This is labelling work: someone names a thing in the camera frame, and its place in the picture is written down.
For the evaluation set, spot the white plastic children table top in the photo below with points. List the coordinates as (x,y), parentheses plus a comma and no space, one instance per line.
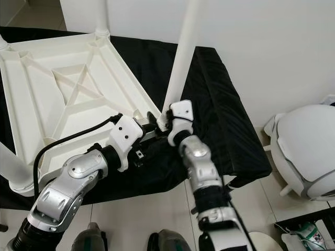
(36,94)

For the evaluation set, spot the grey robot right foot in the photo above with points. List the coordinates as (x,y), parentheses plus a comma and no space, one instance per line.
(170,242)

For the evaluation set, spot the grey robot foot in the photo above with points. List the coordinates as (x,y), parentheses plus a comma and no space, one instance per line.
(170,242)
(93,239)

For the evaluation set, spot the grey robot left foot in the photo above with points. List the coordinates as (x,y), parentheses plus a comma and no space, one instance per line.
(93,239)

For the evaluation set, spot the white rounded plastic object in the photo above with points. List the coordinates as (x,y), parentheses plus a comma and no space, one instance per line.
(309,144)

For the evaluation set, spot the black flat floor object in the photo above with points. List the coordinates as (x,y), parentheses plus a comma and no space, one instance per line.
(285,215)

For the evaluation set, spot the white round stool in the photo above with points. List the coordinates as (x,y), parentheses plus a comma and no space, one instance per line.
(260,241)

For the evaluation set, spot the white green printed object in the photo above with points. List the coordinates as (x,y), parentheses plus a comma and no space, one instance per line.
(309,232)

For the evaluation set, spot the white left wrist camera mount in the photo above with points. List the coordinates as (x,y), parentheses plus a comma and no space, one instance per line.
(125,130)

